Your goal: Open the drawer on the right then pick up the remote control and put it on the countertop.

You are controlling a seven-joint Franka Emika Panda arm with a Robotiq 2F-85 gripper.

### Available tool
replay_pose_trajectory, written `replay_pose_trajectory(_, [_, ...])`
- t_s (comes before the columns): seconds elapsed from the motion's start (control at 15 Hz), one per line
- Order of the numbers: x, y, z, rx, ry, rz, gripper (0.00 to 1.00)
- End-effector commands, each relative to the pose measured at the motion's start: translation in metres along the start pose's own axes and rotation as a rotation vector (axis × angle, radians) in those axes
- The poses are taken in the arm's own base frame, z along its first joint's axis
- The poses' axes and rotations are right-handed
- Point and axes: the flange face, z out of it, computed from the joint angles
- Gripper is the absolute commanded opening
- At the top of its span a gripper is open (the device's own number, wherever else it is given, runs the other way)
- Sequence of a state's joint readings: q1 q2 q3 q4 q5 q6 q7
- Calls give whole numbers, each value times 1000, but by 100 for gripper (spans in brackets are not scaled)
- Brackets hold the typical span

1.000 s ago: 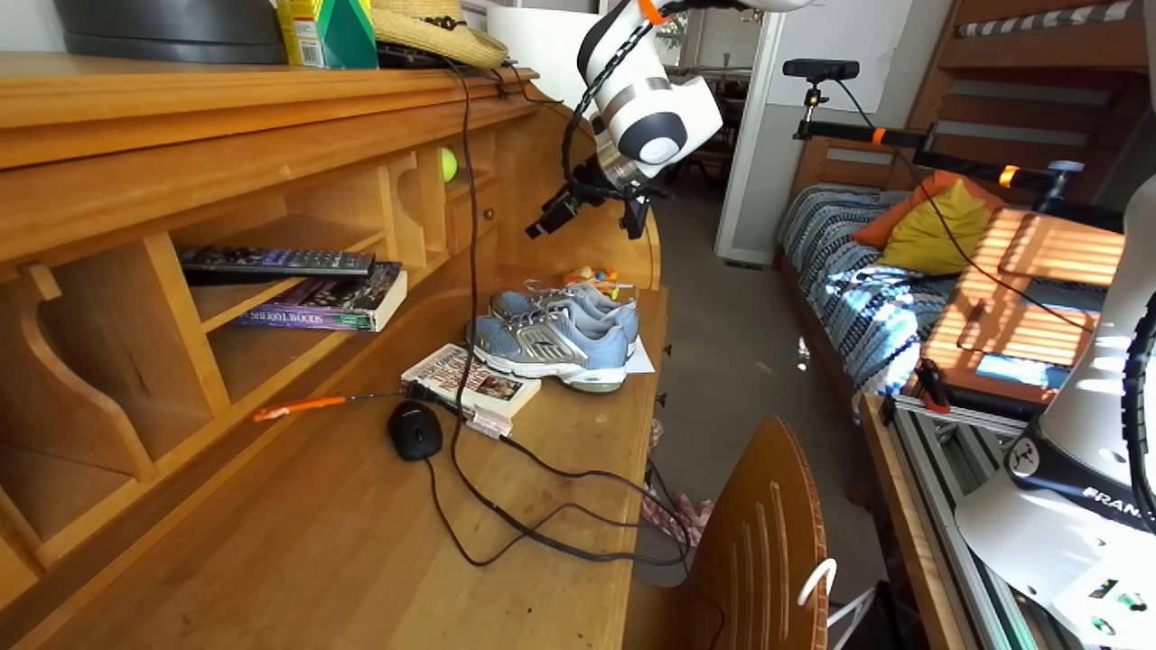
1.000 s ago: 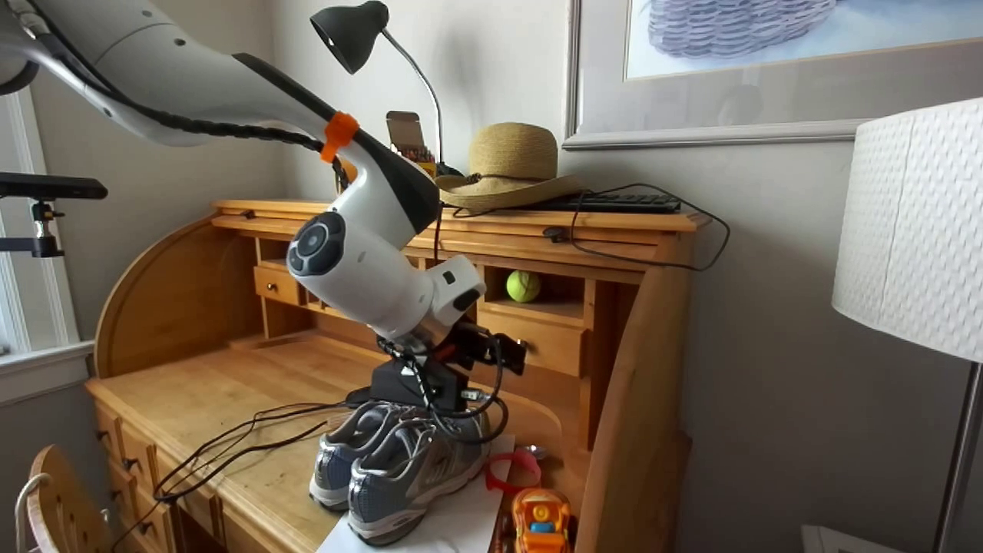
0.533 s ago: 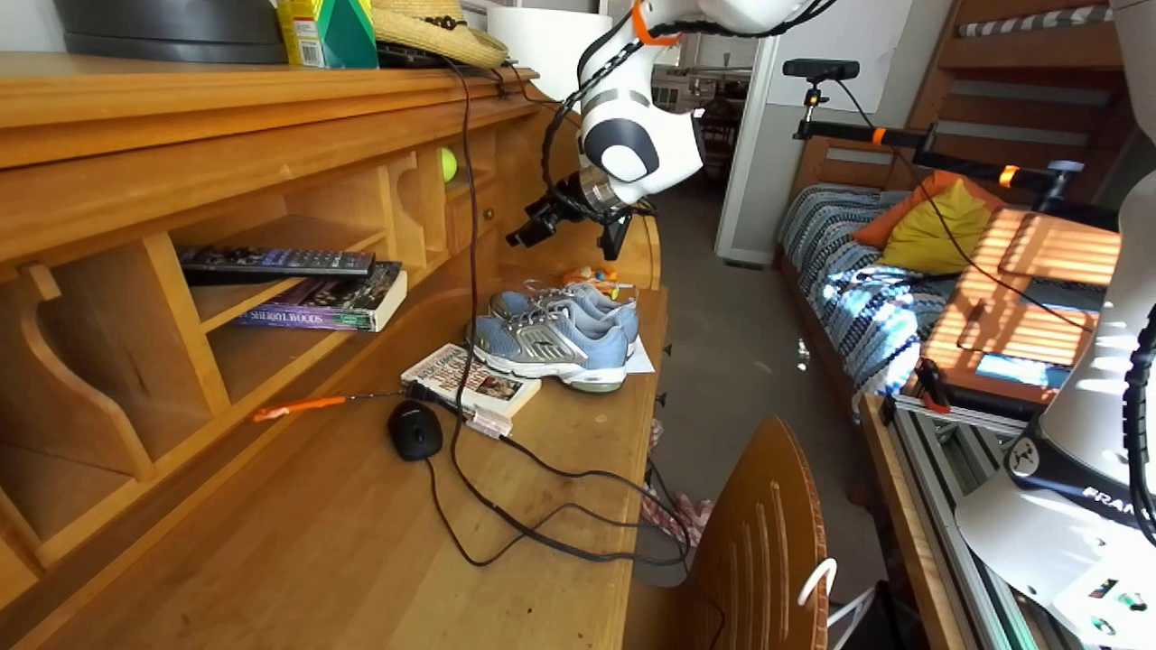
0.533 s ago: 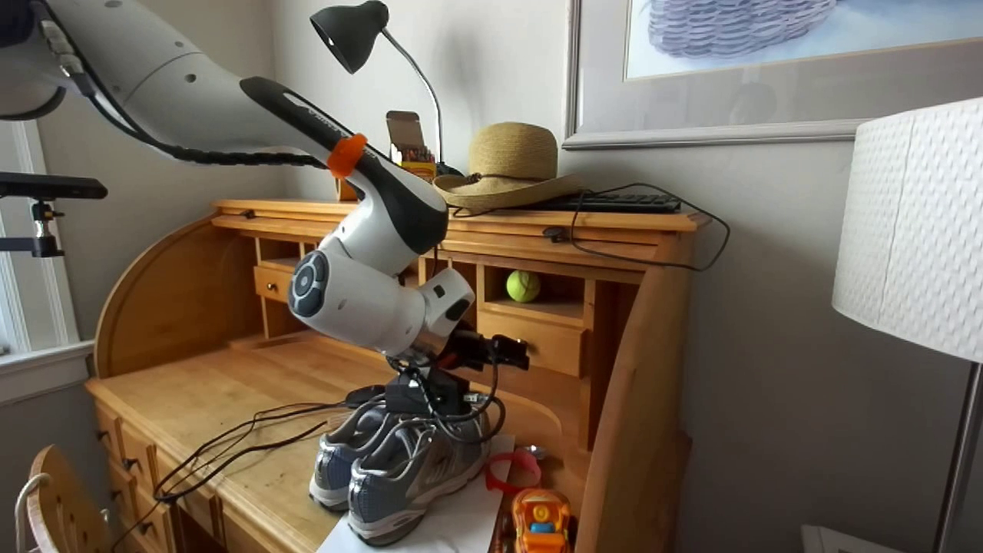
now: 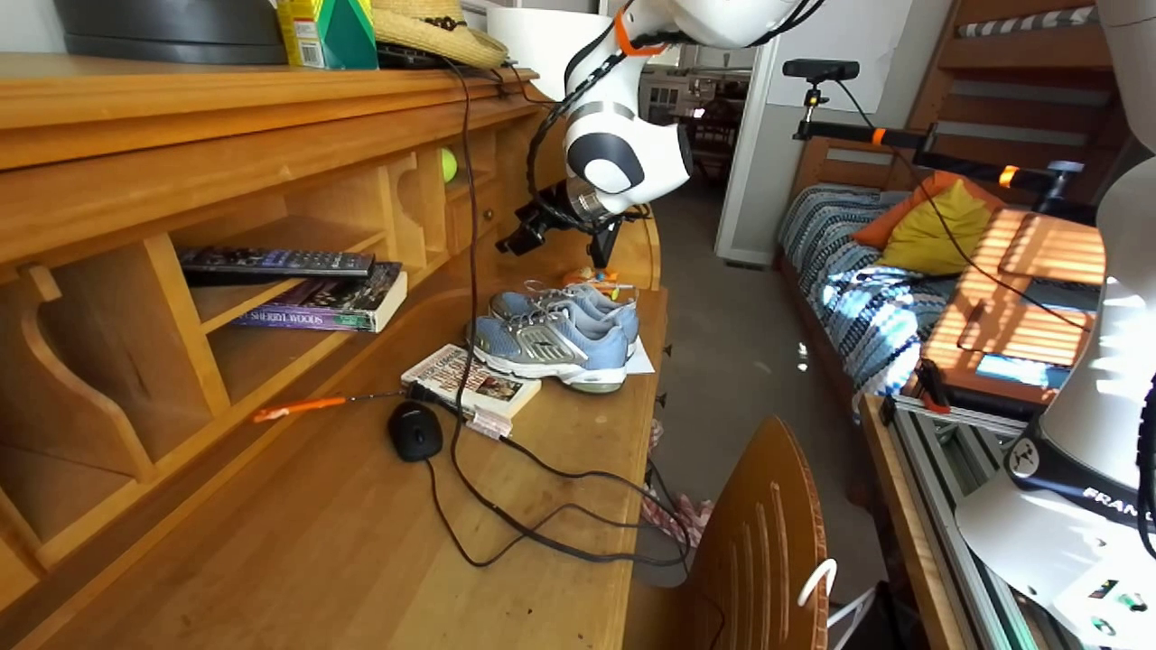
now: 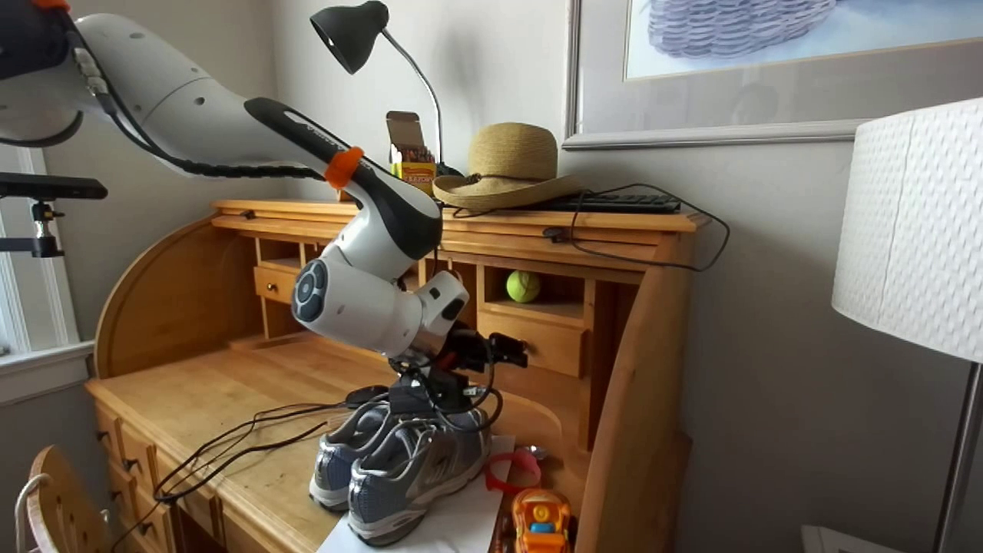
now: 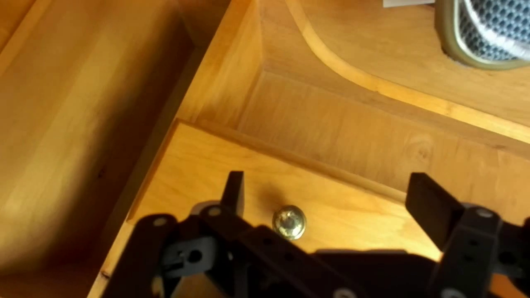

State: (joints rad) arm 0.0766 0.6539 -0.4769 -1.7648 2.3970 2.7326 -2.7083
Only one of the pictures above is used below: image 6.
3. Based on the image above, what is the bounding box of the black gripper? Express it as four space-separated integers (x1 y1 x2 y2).
434 327 534 377

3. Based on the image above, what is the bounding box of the small wooden drawer metal knob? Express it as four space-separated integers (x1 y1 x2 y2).
478 304 590 380

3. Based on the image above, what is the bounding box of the yellow green tennis ball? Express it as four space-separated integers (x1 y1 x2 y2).
503 268 545 309

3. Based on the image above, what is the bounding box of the blue grey sneaker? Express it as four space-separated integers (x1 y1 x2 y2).
343 404 493 550
307 395 411 518

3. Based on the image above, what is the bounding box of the orange toy car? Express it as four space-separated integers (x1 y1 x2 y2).
507 485 577 553

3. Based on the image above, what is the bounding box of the black flat keyboard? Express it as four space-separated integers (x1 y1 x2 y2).
542 191 686 216

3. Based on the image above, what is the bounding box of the straw hat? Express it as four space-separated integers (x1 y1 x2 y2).
431 121 580 216

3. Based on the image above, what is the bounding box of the yellow green cardboard box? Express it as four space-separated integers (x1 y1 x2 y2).
385 107 442 196

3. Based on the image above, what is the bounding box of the wooden roll-top desk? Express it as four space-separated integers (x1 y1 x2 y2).
84 196 704 553

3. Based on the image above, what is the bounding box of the black desk lamp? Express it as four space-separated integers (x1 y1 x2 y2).
307 0 456 183

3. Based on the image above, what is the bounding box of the framed picture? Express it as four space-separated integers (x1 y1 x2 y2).
562 0 983 153

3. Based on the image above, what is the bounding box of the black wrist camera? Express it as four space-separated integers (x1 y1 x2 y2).
388 358 488 415

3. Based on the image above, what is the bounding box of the red ring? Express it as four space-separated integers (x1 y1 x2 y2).
483 444 546 501

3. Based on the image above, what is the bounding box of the orange arm strap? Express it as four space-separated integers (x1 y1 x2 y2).
324 146 369 193

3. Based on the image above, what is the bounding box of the black mouse cable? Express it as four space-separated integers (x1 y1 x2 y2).
106 397 363 553

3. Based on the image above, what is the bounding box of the black camera stand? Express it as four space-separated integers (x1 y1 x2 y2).
0 168 112 263

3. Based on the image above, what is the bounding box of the white cord loop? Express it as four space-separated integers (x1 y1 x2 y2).
14 469 48 553

